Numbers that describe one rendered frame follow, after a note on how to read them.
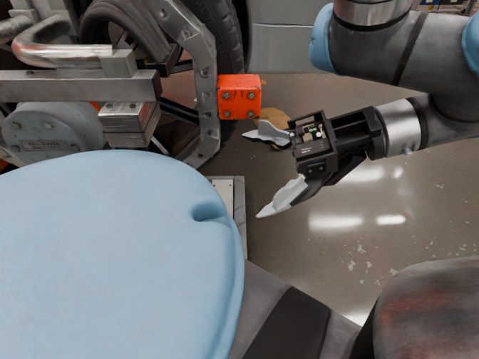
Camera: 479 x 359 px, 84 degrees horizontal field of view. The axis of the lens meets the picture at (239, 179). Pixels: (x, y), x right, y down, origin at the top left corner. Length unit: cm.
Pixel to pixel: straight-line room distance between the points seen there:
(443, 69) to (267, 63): 72
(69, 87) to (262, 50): 71
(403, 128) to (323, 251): 102
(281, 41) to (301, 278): 94
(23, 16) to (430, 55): 57
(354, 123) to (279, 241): 103
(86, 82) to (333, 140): 31
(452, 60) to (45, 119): 51
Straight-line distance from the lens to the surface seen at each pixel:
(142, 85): 36
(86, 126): 52
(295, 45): 100
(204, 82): 55
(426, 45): 34
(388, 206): 169
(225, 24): 60
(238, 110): 57
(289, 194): 41
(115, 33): 111
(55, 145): 52
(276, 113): 230
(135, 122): 35
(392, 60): 34
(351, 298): 129
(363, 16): 32
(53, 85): 40
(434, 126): 42
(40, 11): 60
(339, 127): 38
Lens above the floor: 110
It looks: 42 degrees down
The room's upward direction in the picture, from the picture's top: straight up
